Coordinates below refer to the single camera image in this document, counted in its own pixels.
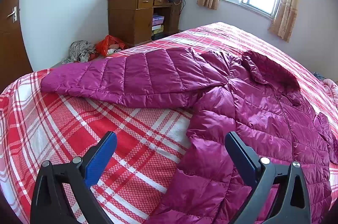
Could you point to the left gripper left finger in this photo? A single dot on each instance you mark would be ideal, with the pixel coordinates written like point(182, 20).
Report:
point(50, 203)

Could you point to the magenta puffer jacket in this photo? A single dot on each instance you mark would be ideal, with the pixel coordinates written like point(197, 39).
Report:
point(250, 95)

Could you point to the red plaid bed sheet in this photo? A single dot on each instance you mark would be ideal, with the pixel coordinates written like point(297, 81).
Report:
point(37, 126)

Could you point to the pink floral blanket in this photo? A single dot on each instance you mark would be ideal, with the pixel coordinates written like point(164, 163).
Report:
point(330, 88)

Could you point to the brown wooden door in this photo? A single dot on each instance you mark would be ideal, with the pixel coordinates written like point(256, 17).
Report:
point(14, 59)

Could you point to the grey patterned cloth pile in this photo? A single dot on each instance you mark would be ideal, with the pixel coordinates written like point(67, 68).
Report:
point(79, 52)

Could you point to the red plastic bag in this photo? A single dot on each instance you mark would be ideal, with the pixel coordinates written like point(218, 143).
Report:
point(110, 45)

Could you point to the beige right curtain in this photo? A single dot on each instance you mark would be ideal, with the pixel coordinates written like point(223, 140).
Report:
point(284, 20)

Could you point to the stacked books in cabinet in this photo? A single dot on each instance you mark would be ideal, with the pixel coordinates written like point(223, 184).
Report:
point(157, 28)

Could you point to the wooden desk cabinet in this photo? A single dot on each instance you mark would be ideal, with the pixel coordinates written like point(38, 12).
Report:
point(132, 20)

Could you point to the silver door handle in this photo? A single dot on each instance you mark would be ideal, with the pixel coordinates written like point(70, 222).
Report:
point(13, 15)

